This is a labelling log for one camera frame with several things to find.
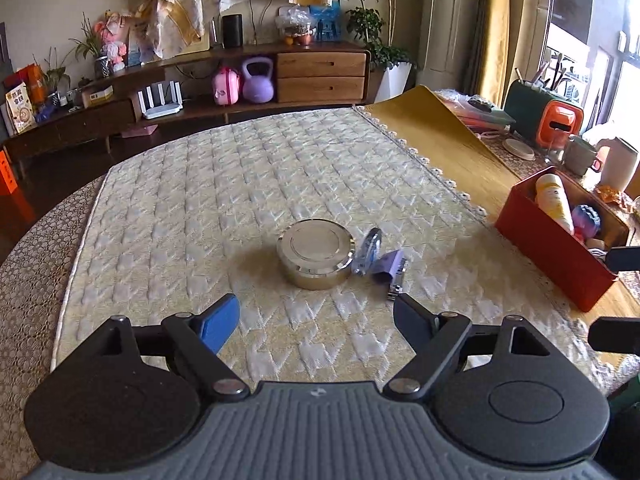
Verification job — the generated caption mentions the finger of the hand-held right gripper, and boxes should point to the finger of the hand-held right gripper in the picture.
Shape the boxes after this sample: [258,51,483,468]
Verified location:
[604,245,640,272]
[588,316,640,354]

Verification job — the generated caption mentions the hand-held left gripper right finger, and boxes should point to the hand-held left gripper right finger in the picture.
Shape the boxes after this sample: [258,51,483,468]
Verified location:
[382,292,551,397]

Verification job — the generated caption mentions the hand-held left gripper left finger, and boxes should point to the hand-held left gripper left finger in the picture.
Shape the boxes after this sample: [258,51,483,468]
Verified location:
[95,294,249,402]

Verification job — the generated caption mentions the purple nail clipper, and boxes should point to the purple nail clipper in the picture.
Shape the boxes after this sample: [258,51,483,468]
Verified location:
[372,248,411,302]

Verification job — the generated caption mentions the red storage box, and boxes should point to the red storage box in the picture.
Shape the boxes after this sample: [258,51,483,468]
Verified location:
[494,165,632,313]

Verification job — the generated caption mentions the clear blue correction tape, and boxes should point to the clear blue correction tape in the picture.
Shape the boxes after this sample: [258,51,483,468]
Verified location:
[351,227,384,276]

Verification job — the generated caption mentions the white yellow drink bottle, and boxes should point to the white yellow drink bottle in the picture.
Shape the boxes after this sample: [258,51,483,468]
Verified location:
[534,173,576,235]

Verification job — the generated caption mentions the round metal tin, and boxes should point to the round metal tin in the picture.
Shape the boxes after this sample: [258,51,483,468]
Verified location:
[276,218,357,291]

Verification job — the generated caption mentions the blue spiky ball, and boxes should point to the blue spiky ball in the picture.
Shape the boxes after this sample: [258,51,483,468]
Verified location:
[571,203,602,239]

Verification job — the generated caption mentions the white jug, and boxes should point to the white jug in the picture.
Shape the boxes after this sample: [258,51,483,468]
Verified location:
[594,137,640,194]

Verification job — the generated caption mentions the grey green mug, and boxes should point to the grey green mug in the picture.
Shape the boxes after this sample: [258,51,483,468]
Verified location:
[562,134,604,177]

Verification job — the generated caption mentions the cream quilted table cover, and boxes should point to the cream quilted table cover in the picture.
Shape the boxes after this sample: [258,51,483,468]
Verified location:
[49,105,640,396]

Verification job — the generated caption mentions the round white lid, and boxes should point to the round white lid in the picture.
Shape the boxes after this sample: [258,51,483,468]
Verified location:
[502,137,539,162]

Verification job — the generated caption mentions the green orange utensil holder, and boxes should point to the green orange utensil holder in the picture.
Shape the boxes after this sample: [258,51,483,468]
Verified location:
[502,52,586,147]

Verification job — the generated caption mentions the gold table mat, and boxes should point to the gold table mat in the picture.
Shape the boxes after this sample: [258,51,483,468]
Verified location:
[362,84,522,212]

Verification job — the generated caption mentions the brown lace tablecloth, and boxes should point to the brown lace tablecloth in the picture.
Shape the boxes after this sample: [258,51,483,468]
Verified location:
[0,174,107,480]

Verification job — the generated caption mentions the stack of pink folders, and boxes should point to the stack of pink folders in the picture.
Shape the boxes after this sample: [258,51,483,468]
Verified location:
[439,91,517,132]

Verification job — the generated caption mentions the white router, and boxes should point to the white router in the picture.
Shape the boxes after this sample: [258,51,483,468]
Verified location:
[130,81,185,120]

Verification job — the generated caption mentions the pink toy case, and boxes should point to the pink toy case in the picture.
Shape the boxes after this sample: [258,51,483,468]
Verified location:
[212,66,244,106]

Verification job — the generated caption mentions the white planter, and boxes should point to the white planter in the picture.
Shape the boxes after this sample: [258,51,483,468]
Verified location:
[374,61,414,104]

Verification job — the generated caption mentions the purple kettlebell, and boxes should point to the purple kettlebell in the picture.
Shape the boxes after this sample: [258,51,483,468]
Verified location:
[241,56,276,104]

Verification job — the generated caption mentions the small yellow white carton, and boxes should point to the small yellow white carton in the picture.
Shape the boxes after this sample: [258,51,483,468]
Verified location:
[79,84,115,109]

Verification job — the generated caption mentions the wooden media cabinet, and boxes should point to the wooden media cabinet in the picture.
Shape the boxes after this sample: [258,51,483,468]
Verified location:
[0,41,371,163]

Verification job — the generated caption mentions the yellow curtain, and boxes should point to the yellow curtain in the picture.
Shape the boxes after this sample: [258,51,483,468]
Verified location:
[472,0,514,109]

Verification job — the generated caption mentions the cereal bag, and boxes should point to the cereal bag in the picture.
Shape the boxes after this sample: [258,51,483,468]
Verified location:
[4,87,39,135]

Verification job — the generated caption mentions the black cylinder speaker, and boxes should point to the black cylinder speaker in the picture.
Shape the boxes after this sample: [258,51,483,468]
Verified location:
[221,13,245,50]

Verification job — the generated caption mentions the small potted grass plant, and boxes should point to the small potted grass plant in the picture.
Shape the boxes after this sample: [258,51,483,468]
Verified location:
[69,12,112,79]

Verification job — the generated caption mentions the tall green houseplant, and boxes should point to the tall green houseplant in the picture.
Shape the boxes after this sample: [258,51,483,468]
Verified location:
[334,0,417,72]

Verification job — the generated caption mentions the pink flower bouquet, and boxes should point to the pink flower bouquet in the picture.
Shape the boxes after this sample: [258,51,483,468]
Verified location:
[94,9,132,72]

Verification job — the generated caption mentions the clear bag of fruit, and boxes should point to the clear bag of fruit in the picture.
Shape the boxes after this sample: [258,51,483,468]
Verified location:
[274,5,316,47]

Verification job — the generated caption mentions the orange paper bag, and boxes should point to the orange paper bag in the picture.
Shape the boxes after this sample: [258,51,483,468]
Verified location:
[3,63,47,107]

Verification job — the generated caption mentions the blue printed box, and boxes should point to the blue printed box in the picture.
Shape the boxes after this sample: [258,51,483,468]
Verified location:
[308,3,344,43]

